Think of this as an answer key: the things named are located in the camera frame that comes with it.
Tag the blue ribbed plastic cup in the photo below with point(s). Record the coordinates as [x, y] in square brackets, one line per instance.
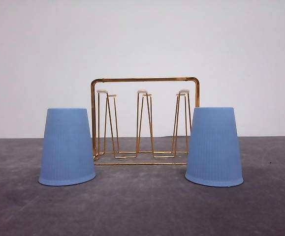
[214, 155]
[67, 155]

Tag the gold wire cup rack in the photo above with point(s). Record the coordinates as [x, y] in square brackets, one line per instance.
[143, 121]

